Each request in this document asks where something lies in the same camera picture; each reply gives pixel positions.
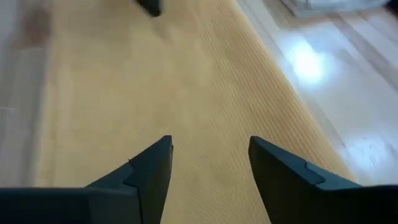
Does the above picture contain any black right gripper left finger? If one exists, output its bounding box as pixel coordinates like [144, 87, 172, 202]
[0, 135, 174, 224]

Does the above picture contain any yellow towel with white tags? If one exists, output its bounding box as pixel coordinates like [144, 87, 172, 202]
[34, 0, 357, 224]

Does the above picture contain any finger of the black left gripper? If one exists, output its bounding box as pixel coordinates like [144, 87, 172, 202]
[135, 0, 162, 17]

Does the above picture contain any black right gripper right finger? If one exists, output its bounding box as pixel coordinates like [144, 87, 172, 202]
[248, 136, 398, 224]

